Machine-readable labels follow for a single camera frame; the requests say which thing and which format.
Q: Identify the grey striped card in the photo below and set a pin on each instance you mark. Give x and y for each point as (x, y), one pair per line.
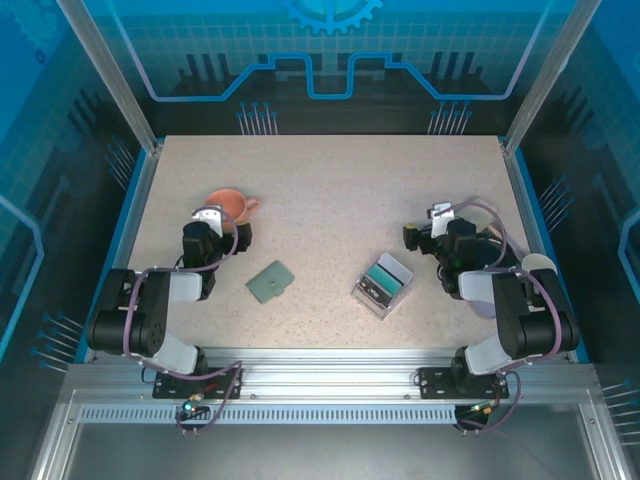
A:
(395, 265)

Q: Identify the aluminium frame post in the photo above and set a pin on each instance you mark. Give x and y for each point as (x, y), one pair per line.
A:
(112, 75)
(550, 75)

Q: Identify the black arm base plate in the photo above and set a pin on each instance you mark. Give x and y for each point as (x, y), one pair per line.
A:
(162, 390)
(430, 385)

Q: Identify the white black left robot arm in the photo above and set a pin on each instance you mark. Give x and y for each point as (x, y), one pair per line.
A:
(150, 310)

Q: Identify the small LED connector board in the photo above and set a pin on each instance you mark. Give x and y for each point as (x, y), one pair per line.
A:
(482, 409)
(192, 406)

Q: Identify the teal card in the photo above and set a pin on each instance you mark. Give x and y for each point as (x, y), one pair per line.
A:
(387, 280)

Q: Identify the orange ceramic cup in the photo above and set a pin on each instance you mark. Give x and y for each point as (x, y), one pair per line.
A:
(227, 200)

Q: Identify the aluminium side rail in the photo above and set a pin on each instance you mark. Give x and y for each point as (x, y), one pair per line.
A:
(136, 220)
(525, 210)

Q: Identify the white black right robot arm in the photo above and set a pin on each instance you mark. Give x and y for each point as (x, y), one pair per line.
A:
(515, 310)

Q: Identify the aluminium front rail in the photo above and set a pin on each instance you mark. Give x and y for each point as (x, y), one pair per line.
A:
(325, 370)

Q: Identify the white paper cup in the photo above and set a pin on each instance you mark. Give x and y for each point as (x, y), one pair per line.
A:
(537, 262)

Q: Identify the small brown striped item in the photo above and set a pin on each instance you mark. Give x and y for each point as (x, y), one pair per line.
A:
(495, 231)

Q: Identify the green card holder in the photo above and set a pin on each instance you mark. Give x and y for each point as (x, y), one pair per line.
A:
(270, 282)

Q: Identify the clear plastic card box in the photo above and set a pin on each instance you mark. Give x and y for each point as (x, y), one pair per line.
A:
(380, 310)

